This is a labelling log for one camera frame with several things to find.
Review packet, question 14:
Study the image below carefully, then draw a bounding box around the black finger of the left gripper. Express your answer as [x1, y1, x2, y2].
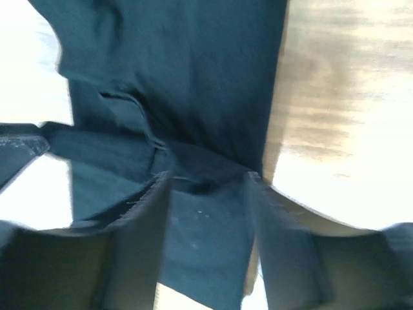
[0, 123, 50, 189]

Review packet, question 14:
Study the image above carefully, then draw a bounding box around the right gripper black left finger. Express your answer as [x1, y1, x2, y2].
[1, 172, 170, 309]

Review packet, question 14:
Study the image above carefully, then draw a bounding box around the black t shirt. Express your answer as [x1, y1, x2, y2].
[32, 1, 287, 309]

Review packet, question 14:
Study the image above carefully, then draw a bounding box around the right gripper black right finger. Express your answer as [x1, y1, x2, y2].
[247, 172, 412, 309]

